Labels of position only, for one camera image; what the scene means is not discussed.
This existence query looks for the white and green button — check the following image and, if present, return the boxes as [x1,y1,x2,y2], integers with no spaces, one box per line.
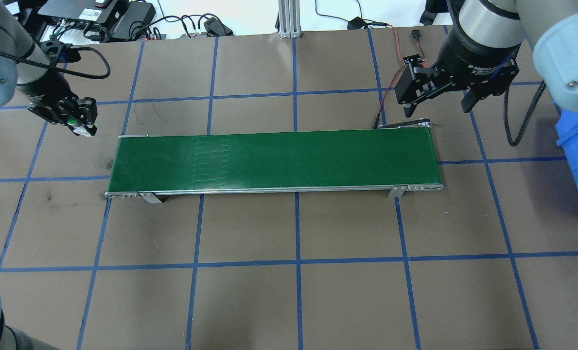
[69,117,92,137]

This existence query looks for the black electronic device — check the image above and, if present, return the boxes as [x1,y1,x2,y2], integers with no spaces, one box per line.
[38,0,119,27]

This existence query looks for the black power supply brick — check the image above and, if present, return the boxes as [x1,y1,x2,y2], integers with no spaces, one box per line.
[111,2,157,40]

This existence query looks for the black power plug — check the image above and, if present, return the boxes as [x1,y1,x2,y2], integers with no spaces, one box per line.
[204,17,233,37]

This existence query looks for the green conveyor belt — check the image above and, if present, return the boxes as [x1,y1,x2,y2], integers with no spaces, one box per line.
[105,122,445,204]

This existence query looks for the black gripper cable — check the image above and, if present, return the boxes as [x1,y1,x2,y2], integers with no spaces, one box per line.
[0,44,112,81]
[504,80,548,147]

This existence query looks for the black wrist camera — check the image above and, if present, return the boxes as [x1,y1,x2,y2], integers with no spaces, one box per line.
[37,40,74,64]

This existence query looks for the red and black wire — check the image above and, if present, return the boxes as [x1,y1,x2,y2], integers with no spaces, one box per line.
[374,22,433,129]

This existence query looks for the aluminium profile post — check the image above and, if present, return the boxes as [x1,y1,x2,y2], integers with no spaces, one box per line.
[278,0,302,39]

